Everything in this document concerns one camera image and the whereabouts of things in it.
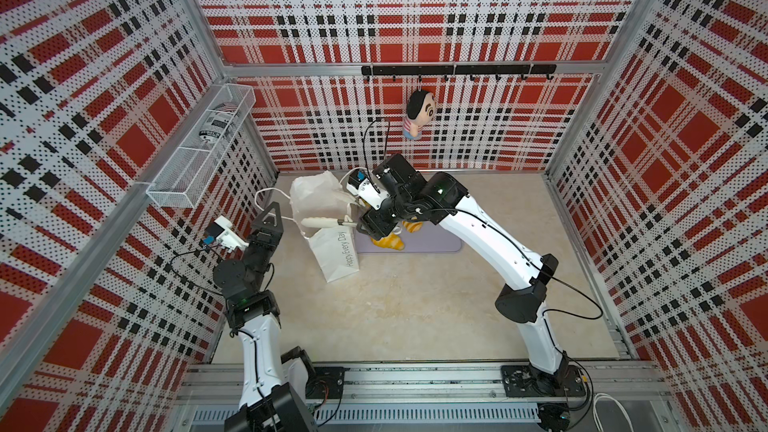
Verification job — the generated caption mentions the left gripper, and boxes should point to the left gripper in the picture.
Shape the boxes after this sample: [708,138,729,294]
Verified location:
[239,203,283,292]

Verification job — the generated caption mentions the metal tongs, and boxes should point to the metal tongs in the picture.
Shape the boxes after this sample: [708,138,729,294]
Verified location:
[299,202,361,229]

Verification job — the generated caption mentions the white paper bag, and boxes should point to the white paper bag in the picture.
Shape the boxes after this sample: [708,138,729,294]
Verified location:
[254,171,360,283]

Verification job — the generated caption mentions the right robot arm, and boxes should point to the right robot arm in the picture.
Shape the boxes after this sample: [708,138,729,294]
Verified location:
[346,154,568,382]

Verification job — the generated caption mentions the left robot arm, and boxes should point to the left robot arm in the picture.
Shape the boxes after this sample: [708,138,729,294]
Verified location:
[204,202,319,431]

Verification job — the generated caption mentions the round bundt bread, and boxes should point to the round bundt bread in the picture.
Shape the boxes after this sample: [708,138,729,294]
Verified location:
[402,221,423,233]

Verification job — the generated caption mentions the croissant front left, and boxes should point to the croissant front left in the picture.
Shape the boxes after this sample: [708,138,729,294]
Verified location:
[371,233,405,251]

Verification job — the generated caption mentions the lavender tray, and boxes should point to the lavender tray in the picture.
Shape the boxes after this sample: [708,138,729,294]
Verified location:
[354,222,463,254]

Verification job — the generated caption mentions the hanging doll toy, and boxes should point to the hanging doll toy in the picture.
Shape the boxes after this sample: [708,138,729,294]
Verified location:
[403,89,437,140]

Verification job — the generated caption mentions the can in basket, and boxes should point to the can in basket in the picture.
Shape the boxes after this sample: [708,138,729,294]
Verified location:
[198,110,235,144]

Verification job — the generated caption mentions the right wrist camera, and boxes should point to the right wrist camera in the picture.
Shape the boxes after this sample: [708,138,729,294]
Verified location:
[345,168,389,210]

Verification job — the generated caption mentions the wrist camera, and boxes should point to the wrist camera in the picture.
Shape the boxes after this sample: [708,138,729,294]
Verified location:
[202,216,248,252]
[345,168,389,210]

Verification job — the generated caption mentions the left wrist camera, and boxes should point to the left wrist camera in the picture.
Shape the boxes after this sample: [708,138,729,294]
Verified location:
[202,216,248,252]

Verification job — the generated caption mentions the clear wire shelf basket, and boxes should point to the clear wire shelf basket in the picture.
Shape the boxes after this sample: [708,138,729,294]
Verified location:
[147,84,255,209]

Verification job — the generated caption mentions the black hook rail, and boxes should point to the black hook rail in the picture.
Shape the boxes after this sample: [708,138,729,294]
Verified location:
[361,63,557,78]

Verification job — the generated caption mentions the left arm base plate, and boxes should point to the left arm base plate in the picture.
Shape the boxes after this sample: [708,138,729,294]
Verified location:
[305,366,346,400]

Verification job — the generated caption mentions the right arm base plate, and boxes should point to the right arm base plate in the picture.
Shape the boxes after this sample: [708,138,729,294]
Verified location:
[501,365,588,399]

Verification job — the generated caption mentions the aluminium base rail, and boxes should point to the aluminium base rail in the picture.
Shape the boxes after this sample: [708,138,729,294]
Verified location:
[173,361,679,432]

